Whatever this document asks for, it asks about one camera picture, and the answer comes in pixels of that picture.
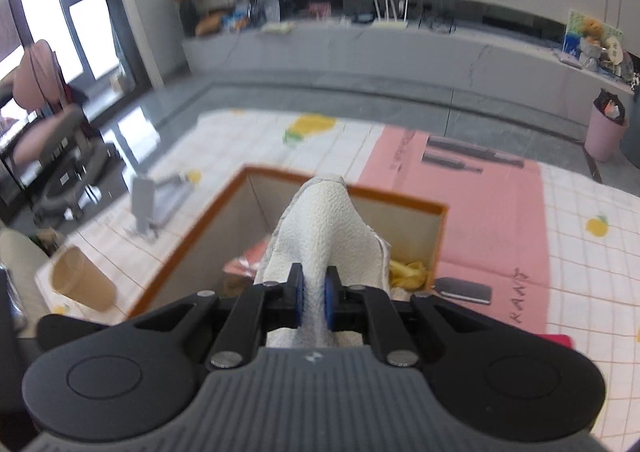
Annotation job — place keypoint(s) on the white router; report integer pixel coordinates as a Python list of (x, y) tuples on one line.
[(390, 17)]

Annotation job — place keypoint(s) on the brown paper cup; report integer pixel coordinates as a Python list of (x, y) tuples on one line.
[(82, 282)]

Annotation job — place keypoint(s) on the red cube box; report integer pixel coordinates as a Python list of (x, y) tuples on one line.
[(555, 340)]

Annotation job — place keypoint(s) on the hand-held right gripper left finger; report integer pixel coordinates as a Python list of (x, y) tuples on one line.
[(298, 297)]

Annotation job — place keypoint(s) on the green picture board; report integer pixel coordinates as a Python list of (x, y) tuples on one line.
[(572, 32)]

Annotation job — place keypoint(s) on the pink mat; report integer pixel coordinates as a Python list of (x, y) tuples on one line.
[(480, 217)]

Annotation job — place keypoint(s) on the clear large water bottle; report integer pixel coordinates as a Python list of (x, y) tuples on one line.
[(271, 4)]

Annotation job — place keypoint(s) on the white phone stand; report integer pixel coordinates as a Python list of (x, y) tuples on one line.
[(145, 202)]

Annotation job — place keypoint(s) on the white towel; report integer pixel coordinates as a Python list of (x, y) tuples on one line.
[(320, 227)]

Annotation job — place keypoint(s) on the blue snack packets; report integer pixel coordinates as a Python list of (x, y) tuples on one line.
[(235, 20)]

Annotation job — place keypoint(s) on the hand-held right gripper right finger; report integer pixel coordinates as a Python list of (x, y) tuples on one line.
[(331, 299)]

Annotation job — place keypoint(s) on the brown bread bag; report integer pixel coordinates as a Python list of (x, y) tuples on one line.
[(209, 24)]

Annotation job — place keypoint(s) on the cream rounded object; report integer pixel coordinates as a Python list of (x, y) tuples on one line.
[(20, 262)]

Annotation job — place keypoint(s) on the small teddy bear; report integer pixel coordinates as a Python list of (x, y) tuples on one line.
[(591, 34)]

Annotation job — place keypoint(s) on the pink trash bin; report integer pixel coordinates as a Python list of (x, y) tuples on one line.
[(605, 134)]

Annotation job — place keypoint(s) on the yellow cloth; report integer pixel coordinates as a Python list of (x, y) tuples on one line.
[(410, 274)]

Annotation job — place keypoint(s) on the black phone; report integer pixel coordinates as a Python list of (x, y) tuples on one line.
[(462, 289)]

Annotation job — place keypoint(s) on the pink office chair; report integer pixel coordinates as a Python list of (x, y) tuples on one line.
[(35, 82)]

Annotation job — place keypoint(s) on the black vase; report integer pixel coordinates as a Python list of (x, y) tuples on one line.
[(188, 19)]

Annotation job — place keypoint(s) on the round white hand fan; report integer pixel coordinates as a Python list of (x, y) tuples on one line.
[(614, 54)]

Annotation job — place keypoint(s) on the orange-rimmed white box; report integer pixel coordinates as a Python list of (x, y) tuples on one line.
[(405, 227)]

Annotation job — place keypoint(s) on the pink card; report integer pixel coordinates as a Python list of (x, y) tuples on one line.
[(320, 10)]

